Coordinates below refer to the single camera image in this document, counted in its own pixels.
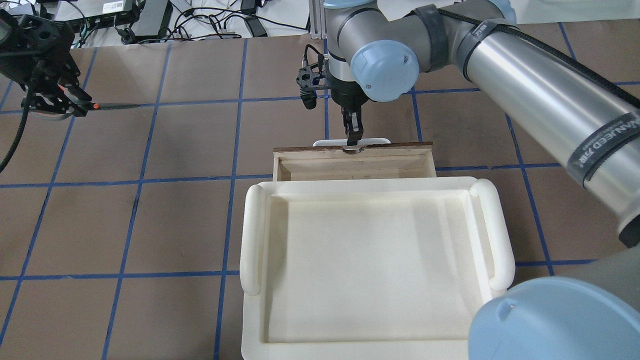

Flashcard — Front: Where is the black gripper scissors arm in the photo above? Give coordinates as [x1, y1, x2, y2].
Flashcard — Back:
[0, 10, 93, 118]

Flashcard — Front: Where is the large black power brick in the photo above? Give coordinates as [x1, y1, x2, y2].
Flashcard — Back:
[132, 0, 173, 40]

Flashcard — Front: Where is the cream plastic tray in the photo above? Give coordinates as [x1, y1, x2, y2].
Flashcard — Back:
[239, 177, 515, 360]

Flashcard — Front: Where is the light wooden drawer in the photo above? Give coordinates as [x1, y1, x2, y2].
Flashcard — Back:
[272, 137, 437, 182]

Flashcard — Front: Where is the aluminium frame post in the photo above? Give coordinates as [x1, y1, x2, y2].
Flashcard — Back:
[308, 0, 327, 40]

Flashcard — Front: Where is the black gripper drawer arm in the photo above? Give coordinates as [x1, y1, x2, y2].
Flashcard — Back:
[332, 80, 370, 147]

